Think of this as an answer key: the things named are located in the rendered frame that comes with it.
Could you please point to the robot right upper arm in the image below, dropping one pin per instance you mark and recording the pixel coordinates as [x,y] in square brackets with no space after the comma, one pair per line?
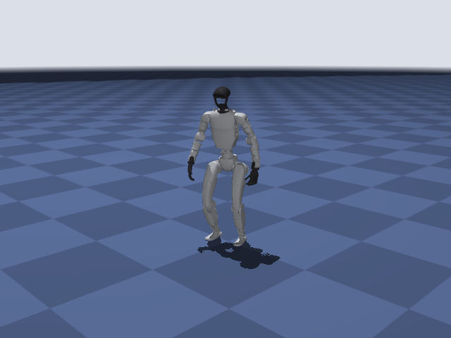
[203,126]

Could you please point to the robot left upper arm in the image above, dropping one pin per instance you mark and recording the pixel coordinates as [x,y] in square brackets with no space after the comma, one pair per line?
[242,119]

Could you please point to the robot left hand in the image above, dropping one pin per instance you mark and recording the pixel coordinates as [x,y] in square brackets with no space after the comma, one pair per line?
[253,175]

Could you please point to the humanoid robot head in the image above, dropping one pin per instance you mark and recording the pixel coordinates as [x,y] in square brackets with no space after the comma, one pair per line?
[223,93]

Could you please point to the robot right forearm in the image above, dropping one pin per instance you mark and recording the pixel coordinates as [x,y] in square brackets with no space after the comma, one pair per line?
[195,149]

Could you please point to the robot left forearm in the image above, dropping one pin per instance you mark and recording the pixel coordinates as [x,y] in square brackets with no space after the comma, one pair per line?
[255,152]

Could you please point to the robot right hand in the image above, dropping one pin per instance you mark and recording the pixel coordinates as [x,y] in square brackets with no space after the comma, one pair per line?
[191,162]

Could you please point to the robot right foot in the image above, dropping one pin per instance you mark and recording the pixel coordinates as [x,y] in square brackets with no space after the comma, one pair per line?
[213,236]

